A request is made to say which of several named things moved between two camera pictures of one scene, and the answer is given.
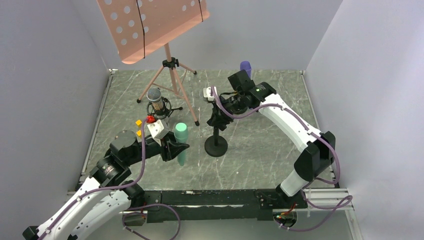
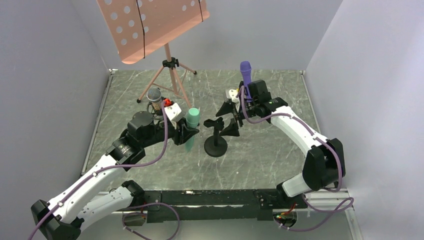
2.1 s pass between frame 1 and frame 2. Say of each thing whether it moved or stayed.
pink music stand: stayed
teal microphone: moved
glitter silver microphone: stayed
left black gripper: moved
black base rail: stayed
